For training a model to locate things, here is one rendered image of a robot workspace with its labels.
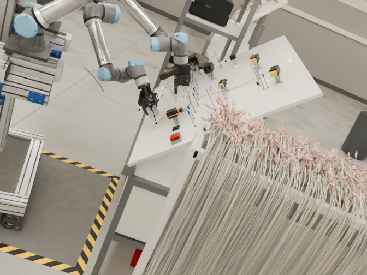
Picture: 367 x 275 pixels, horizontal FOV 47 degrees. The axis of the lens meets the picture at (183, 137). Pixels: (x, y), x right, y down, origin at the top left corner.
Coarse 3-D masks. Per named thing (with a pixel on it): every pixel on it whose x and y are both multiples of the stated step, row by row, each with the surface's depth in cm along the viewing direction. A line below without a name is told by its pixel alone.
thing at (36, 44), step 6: (18, 36) 220; (36, 36) 219; (42, 36) 223; (18, 42) 219; (24, 42) 218; (30, 42) 219; (36, 42) 220; (42, 42) 224; (24, 48) 219; (30, 48) 220; (36, 48) 221; (42, 48) 225
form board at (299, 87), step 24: (264, 48) 292; (288, 48) 270; (216, 72) 292; (240, 72) 269; (264, 72) 250; (288, 72) 234; (168, 96) 291; (192, 96) 269; (216, 96) 250; (240, 96) 233; (264, 96) 219; (288, 96) 206; (312, 96) 195; (144, 120) 268; (168, 120) 249; (144, 144) 232; (168, 144) 218
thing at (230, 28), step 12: (240, 12) 352; (252, 12) 299; (180, 24) 306; (204, 24) 307; (216, 24) 314; (228, 24) 332; (228, 36) 308; (240, 36) 307; (228, 48) 367; (168, 60) 318; (156, 84) 327; (132, 144) 352
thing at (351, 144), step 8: (360, 112) 610; (360, 120) 603; (352, 128) 618; (360, 128) 602; (352, 136) 614; (360, 136) 604; (344, 144) 628; (352, 144) 614; (360, 144) 606; (352, 152) 615; (360, 152) 611; (360, 160) 621
